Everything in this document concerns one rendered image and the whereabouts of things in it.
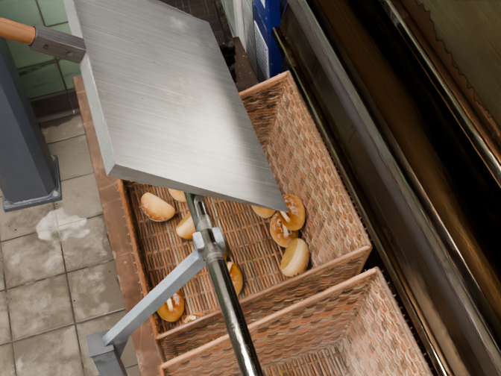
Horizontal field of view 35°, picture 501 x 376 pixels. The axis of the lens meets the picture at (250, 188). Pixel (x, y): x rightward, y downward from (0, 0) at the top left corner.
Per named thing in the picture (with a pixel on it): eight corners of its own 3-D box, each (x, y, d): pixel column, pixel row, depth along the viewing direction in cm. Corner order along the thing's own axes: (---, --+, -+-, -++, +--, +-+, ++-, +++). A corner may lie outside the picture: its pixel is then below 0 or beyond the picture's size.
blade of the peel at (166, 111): (106, 176, 120) (115, 163, 118) (54, -33, 153) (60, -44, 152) (288, 212, 141) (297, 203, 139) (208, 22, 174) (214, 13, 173)
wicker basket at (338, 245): (294, 141, 215) (291, 66, 193) (370, 316, 180) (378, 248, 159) (118, 186, 209) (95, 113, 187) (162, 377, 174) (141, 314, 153)
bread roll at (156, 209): (170, 203, 194) (158, 221, 193) (181, 212, 199) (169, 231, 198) (141, 186, 199) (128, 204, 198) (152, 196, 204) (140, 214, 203)
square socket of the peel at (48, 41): (28, 51, 130) (36, 35, 128) (26, 36, 132) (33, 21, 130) (79, 65, 135) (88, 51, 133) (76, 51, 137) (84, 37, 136)
